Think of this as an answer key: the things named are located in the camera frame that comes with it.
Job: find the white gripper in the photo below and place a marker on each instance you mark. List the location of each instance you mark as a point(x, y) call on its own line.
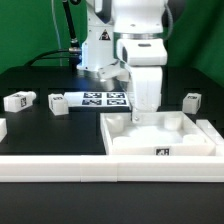
point(144, 90)

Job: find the white square tabletop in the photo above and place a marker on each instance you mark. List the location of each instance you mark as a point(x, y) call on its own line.
point(159, 134)

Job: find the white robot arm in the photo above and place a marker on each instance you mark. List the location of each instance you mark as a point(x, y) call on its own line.
point(123, 42)

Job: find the white fiducial marker sheet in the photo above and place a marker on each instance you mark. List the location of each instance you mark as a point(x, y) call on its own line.
point(97, 99)

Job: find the white obstacle right bar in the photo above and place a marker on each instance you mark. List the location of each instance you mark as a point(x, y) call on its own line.
point(213, 134)

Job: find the white obstacle bar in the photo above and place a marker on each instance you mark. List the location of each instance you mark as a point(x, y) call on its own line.
point(213, 134)
point(3, 128)
point(111, 168)

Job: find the white obstacle front bar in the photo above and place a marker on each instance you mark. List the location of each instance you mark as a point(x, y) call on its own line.
point(111, 168)

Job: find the white obstacle left bar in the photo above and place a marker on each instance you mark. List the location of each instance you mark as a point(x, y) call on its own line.
point(3, 128)

